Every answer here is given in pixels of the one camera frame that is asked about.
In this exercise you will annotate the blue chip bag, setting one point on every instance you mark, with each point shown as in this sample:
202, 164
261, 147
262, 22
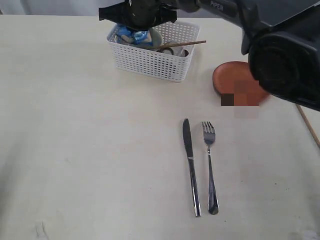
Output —
134, 37

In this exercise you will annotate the white perforated plastic basket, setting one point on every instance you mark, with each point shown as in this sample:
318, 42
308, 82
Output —
153, 63

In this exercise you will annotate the brown wooden chopstick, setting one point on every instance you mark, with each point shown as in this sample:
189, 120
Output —
308, 125
171, 45

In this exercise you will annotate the brown round plate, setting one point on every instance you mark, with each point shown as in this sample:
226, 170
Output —
236, 86

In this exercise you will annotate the silver fork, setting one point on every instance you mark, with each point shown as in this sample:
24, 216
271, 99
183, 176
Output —
209, 136

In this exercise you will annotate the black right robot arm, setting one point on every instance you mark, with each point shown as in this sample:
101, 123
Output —
280, 37

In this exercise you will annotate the silver table knife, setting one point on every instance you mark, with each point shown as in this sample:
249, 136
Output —
187, 139

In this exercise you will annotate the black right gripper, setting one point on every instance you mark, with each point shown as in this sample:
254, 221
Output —
140, 15

